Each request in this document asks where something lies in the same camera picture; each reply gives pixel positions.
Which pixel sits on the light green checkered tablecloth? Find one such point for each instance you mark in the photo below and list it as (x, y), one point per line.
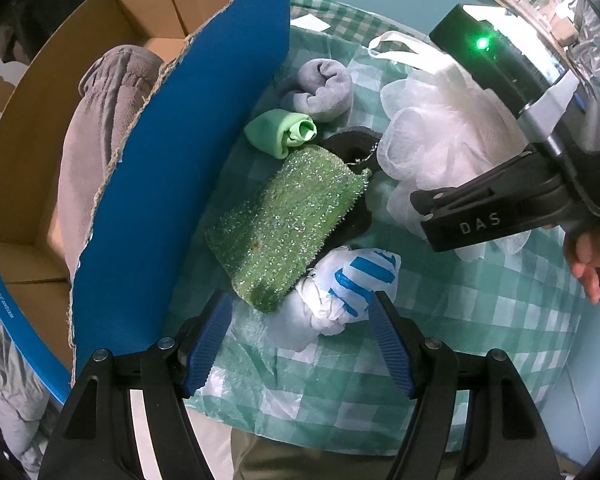
(337, 395)

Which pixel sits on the white mesh bath loofah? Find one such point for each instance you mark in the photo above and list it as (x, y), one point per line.
(444, 129)

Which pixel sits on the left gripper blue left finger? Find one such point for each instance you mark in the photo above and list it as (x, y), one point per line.
(203, 340)

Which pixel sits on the black camera with green light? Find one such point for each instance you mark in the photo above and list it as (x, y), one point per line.
(501, 51)

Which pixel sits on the dark green checkered cloth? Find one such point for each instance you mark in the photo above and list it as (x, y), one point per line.
(350, 23)

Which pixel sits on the rolled grey sock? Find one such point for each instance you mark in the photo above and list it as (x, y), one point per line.
(322, 88)

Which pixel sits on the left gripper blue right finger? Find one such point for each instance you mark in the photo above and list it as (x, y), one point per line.
(391, 345)

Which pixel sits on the blue cardboard box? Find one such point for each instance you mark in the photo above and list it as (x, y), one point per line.
(220, 56)

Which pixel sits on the white paper card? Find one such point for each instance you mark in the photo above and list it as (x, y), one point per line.
(310, 22)

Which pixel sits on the grey-brown towel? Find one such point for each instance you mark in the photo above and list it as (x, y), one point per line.
(112, 91)

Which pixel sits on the rolled green sock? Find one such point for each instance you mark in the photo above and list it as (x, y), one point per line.
(277, 132)

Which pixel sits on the person's right hand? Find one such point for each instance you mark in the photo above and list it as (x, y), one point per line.
(582, 253)

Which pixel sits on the white blue striped cloth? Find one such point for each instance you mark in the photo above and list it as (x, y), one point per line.
(336, 292)

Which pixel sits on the green glitter sponge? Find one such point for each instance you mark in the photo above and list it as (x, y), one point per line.
(266, 243)

